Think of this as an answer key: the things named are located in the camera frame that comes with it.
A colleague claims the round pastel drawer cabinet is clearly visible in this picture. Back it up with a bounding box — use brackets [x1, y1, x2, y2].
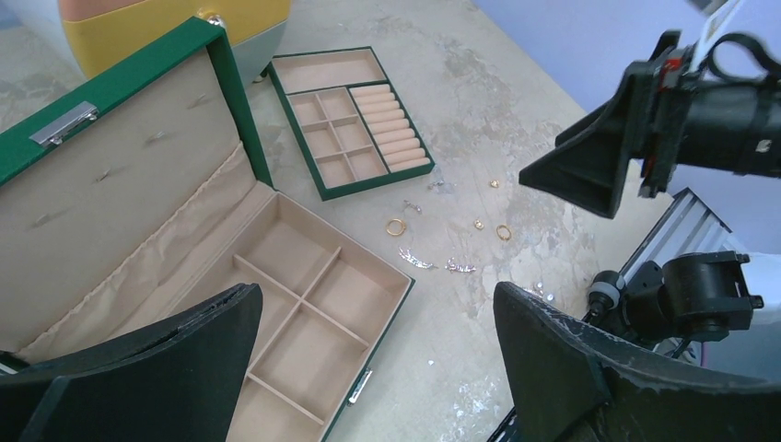
[0, 0, 293, 87]

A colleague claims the silver sparkly earring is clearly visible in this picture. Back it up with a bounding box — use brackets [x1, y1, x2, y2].
[427, 180, 447, 190]

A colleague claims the aluminium frame rail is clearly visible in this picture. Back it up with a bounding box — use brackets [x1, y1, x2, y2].
[619, 188, 745, 281]

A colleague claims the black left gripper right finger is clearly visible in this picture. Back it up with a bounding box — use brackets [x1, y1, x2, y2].
[493, 282, 780, 441]

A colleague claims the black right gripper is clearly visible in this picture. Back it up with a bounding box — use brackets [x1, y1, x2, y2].
[519, 30, 780, 219]

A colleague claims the green jewelry box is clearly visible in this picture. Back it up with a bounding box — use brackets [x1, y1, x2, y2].
[1, 17, 414, 441]

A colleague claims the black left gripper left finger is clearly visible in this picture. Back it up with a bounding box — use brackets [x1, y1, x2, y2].
[1, 284, 263, 441]

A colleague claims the silver drop earring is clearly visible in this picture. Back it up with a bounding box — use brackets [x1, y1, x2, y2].
[403, 200, 423, 215]

